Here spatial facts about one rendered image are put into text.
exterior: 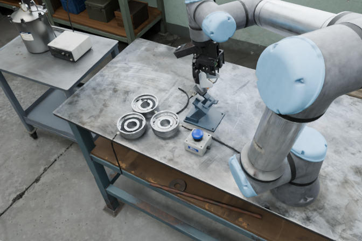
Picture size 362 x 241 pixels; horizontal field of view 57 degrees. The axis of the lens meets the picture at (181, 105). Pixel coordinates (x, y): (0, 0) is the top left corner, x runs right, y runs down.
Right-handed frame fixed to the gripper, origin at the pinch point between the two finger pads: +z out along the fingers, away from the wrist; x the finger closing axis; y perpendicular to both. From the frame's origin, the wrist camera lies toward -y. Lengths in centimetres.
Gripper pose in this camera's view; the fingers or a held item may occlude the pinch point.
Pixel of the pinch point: (202, 85)
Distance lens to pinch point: 116.9
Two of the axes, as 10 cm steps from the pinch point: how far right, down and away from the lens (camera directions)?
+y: 8.6, 2.4, -4.5
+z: 1.4, 7.3, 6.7
